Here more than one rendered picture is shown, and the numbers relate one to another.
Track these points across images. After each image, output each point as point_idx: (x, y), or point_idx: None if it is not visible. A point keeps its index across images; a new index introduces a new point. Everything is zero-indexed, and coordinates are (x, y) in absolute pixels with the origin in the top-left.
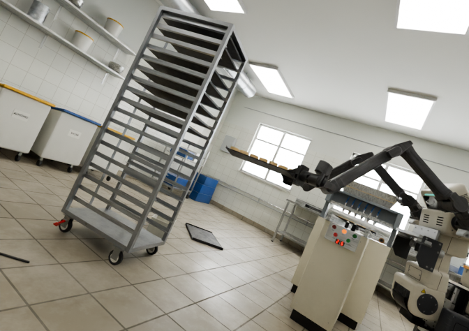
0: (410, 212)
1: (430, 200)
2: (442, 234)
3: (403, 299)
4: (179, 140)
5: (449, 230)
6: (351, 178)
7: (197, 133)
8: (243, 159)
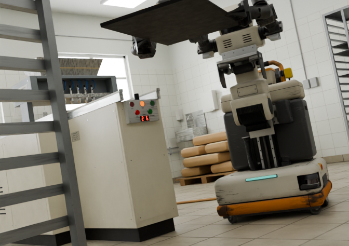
0: (202, 47)
1: None
2: None
3: (260, 112)
4: (51, 13)
5: (259, 40)
6: None
7: None
8: (119, 28)
